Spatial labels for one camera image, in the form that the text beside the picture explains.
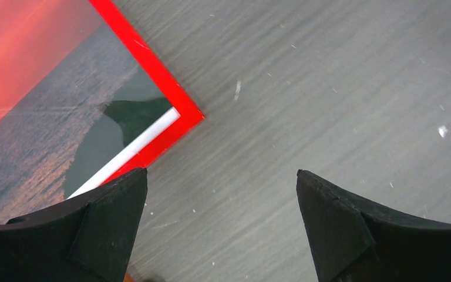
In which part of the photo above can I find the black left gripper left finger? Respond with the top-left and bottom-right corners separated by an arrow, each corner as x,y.
0,168 -> 148,281

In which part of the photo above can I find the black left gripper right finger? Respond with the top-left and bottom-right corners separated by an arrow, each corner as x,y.
296,170 -> 451,281

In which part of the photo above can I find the red picture frame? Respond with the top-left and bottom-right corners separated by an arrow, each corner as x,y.
0,0 -> 206,200

